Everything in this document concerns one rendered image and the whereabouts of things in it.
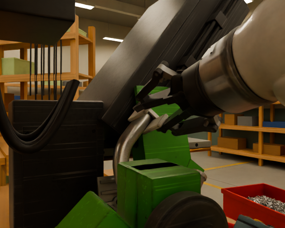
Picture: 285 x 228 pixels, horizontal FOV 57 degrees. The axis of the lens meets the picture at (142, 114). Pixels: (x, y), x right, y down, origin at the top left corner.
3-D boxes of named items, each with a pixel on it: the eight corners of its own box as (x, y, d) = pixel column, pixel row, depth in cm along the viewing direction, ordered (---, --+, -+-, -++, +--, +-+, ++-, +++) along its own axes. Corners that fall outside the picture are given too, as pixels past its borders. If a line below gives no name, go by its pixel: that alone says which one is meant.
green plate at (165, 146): (173, 179, 64) (162, 97, 68) (194, 178, 57) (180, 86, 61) (130, 186, 59) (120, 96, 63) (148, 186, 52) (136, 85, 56)
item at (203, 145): (178, 144, 91) (178, 135, 91) (211, 150, 77) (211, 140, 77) (64, 153, 73) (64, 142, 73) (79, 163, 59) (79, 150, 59)
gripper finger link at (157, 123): (166, 112, 48) (168, 116, 48) (148, 121, 54) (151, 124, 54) (158, 124, 47) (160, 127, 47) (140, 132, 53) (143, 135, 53)
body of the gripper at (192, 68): (255, 84, 35) (209, 103, 43) (213, 38, 34) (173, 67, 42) (235, 124, 32) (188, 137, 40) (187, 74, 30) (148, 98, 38)
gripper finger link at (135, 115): (146, 114, 46) (143, 111, 46) (129, 122, 52) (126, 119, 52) (155, 102, 48) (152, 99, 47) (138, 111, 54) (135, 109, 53)
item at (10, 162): (73, 209, 84) (72, 103, 84) (106, 256, 58) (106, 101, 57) (9, 221, 76) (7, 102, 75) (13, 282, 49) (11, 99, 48)
